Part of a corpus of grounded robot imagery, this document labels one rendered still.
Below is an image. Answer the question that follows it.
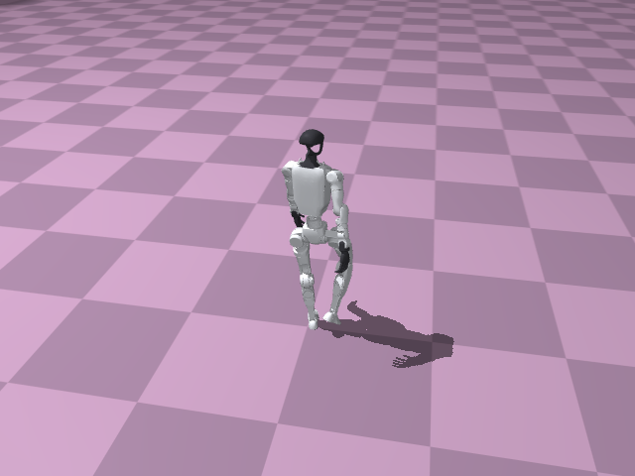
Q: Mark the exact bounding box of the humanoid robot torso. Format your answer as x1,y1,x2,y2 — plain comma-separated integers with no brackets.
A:
292,158,331,244

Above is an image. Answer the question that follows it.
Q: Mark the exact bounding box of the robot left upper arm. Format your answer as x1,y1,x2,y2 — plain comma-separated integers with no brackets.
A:
282,161,296,196

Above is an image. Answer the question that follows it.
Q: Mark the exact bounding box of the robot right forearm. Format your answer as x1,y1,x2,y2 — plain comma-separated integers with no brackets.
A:
335,204,350,249

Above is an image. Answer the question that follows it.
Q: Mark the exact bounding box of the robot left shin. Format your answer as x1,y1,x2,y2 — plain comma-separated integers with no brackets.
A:
300,275,316,320

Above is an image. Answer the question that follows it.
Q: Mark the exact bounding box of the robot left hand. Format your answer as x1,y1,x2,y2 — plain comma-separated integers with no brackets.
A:
292,211,305,228

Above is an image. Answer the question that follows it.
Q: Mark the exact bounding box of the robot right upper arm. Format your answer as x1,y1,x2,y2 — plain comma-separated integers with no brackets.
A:
325,168,346,216

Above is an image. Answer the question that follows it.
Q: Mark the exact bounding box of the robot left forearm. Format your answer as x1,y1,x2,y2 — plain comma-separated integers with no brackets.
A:
287,194,299,214

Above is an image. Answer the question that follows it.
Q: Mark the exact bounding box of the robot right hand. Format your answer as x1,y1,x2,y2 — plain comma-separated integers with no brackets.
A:
335,241,350,273

